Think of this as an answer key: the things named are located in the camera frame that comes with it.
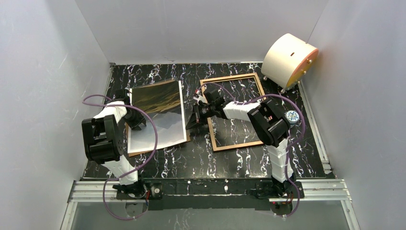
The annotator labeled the landscape photo print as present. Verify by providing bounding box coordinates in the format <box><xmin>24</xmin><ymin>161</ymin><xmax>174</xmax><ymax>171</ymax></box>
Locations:
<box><xmin>127</xmin><ymin>80</ymin><xmax>187</xmax><ymax>154</ymax></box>

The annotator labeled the wooden picture frame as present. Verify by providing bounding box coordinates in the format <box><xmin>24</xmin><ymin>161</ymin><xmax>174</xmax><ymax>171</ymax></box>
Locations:
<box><xmin>200</xmin><ymin>72</ymin><xmax>265</xmax><ymax>151</ymax></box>

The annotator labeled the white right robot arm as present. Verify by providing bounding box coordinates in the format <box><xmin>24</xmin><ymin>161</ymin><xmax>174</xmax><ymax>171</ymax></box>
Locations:
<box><xmin>186</xmin><ymin>91</ymin><xmax>293</xmax><ymax>183</ymax></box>

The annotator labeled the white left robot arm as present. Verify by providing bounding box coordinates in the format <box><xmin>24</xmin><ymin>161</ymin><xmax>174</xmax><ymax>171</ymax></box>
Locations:
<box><xmin>81</xmin><ymin>90</ymin><xmax>146</xmax><ymax>177</ymax></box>

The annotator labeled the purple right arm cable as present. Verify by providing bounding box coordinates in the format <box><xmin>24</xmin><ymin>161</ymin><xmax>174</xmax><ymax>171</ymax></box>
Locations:
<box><xmin>195</xmin><ymin>82</ymin><xmax>306</xmax><ymax>218</ymax></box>

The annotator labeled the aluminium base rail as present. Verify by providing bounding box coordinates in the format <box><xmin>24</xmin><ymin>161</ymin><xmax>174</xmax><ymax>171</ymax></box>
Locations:
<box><xmin>60</xmin><ymin>178</ymin><xmax>361</xmax><ymax>230</ymax></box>

